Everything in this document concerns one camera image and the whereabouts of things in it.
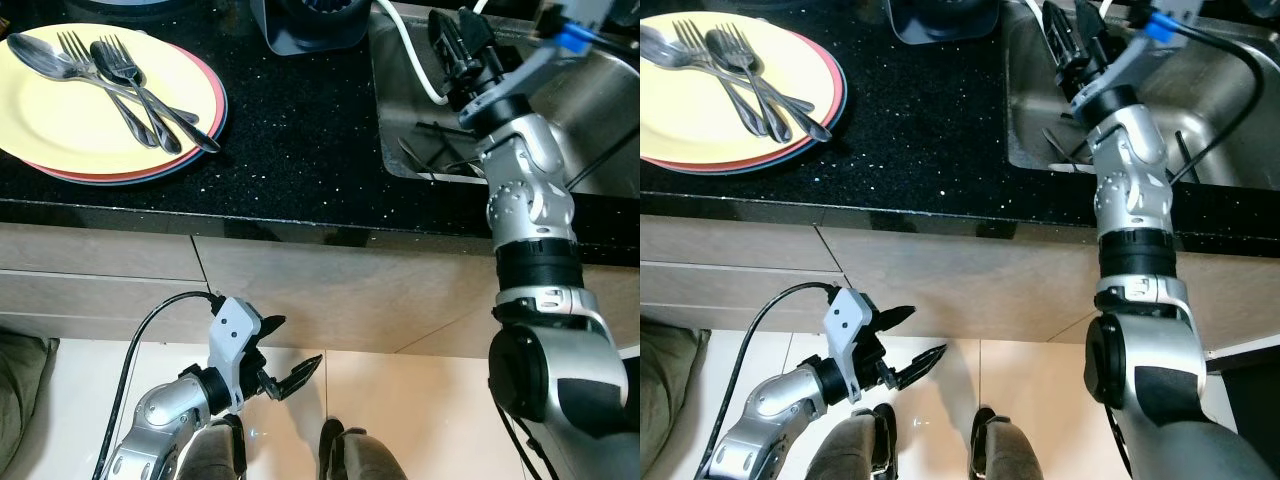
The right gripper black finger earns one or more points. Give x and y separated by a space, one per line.
1055 30
443 40
1078 28
475 35

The beige cabinet door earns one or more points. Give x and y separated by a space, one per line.
380 290
1000 285

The black kitchen appliance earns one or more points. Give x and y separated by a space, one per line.
300 35
940 25

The long black utensil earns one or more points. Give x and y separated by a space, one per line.
1058 148
440 127

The robot right leg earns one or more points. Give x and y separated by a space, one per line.
1010 450
365 460

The beige drawer front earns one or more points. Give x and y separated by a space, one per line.
730 250
720 295
100 252
90 300

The steel spoon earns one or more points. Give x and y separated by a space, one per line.
722 50
108 60
35 55
665 48

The robot leg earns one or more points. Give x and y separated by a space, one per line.
365 460
845 450
1010 450
215 460

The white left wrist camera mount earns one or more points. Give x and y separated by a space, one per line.
232 330
848 320

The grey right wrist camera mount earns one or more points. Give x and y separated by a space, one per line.
1125 60
535 65

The grey-green cushion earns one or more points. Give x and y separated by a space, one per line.
20 390
655 390

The white bowl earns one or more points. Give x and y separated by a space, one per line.
130 4

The short black stick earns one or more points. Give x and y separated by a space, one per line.
1186 155

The dark low cabinet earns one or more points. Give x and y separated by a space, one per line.
1245 358

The steel fork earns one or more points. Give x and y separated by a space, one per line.
692 50
78 60
745 62
128 68

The stainless steel sink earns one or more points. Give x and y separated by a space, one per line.
400 110
1200 110

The yellow plate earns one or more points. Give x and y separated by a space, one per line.
60 120
680 125

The blue tape band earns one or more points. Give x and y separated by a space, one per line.
572 38
1160 26

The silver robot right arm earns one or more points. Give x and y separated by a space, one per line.
1135 200
530 210

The robot left leg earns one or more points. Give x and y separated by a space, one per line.
215 460
845 450

